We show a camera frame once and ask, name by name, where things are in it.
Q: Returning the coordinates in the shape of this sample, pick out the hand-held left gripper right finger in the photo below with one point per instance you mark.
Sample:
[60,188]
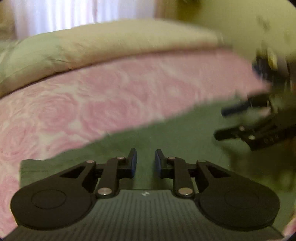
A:
[158,163]

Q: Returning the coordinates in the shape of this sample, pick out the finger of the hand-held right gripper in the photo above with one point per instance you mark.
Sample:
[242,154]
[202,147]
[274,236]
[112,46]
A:
[231,134]
[235,109]

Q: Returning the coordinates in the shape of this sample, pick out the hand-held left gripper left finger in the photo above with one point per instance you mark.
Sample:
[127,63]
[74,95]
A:
[133,163]

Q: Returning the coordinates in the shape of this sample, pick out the grey knit garment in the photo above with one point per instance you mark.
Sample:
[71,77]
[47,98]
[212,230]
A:
[185,134]

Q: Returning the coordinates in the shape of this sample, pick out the pink rose print blanket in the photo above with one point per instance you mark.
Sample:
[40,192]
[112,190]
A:
[92,99]

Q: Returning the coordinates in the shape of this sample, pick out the grey and cream folded duvet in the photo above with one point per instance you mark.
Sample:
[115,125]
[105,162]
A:
[104,44]

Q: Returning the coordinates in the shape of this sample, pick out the pink curtain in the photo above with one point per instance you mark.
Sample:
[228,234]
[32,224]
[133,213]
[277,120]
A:
[69,14]

